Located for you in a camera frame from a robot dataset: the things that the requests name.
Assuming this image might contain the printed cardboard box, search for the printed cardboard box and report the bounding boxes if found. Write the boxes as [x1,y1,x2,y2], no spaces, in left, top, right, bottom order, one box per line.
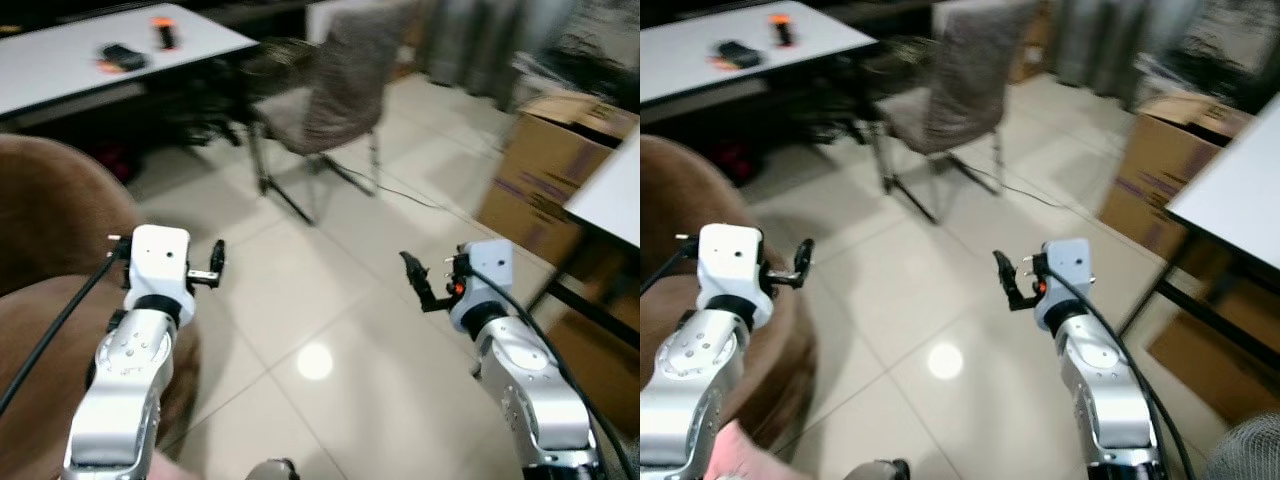
[1097,91,1257,267]
[477,91,641,273]

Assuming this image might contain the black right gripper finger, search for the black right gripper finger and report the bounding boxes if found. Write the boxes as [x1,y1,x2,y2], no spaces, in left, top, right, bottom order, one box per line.
[399,250,449,314]
[992,249,1033,312]

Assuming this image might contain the thin black floor cable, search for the thin black floor cable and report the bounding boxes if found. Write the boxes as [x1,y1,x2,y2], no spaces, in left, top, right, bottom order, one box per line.
[330,158,483,213]
[962,158,1103,213]

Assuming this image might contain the flat black orange device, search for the flat black orange device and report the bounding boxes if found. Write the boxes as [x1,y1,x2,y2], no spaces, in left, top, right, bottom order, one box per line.
[96,42,150,74]
[711,39,767,70]

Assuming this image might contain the grey robot foot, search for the grey robot foot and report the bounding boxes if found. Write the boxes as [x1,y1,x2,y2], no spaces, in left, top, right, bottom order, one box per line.
[844,457,913,480]
[244,457,302,480]

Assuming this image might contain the brown fabric metal-leg chair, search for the brown fabric metal-leg chair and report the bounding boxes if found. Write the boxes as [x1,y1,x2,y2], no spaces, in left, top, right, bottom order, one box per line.
[868,0,1043,227]
[244,0,423,227]

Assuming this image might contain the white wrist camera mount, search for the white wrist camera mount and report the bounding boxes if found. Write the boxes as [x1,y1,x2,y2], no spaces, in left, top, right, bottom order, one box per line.
[124,224,197,323]
[696,223,777,323]
[449,240,517,337]
[1033,238,1094,333]

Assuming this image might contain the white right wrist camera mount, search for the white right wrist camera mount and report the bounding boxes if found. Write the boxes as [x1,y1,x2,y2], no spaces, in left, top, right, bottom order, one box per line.
[449,240,517,337]
[1033,238,1094,333]

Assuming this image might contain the grey curtain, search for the grey curtain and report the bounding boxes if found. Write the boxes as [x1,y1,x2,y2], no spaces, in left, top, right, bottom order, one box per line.
[418,0,583,93]
[1048,0,1203,93]

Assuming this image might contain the grey fuzzy cushion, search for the grey fuzzy cushion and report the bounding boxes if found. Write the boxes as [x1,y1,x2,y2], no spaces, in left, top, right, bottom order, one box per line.
[1204,414,1280,480]

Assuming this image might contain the white black-frame table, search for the white black-frame table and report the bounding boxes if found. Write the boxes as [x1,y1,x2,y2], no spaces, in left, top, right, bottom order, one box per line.
[1118,90,1280,373]
[525,128,641,353]

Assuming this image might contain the brown sofa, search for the brown sofa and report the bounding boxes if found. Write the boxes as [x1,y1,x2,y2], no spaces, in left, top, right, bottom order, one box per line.
[0,133,203,480]
[640,133,819,480]

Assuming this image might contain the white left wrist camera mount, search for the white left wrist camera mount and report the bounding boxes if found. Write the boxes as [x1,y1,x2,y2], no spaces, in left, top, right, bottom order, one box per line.
[124,224,197,323]
[696,223,777,323]

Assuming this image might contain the plain cardboard box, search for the plain cardboard box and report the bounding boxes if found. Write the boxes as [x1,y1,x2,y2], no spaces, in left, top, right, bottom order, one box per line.
[1147,278,1280,429]
[545,305,641,443]

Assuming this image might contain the large white table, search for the large white table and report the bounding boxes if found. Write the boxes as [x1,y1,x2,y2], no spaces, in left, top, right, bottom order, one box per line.
[640,0,880,113]
[0,0,260,129]

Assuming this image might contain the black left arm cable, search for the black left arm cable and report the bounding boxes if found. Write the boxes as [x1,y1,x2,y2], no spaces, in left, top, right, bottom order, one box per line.
[640,234,700,297]
[0,234,132,417]

